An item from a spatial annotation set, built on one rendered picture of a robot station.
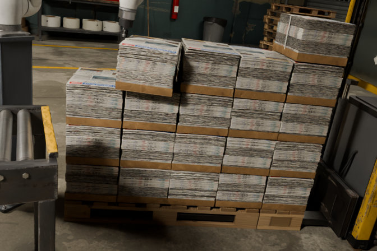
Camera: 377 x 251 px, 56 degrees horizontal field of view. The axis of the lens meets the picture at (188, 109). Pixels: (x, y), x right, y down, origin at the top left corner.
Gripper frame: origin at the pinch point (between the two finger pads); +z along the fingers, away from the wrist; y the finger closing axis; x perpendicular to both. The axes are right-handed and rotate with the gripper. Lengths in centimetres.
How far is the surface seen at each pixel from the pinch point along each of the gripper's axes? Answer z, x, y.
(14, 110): 19, 36, -54
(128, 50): -8.9, -4.2, -25.0
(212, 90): 5, -50, -18
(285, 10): -45, -303, 580
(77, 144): 47, 15, -19
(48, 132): 15, 16, -79
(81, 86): 14.6, 16.1, -18.9
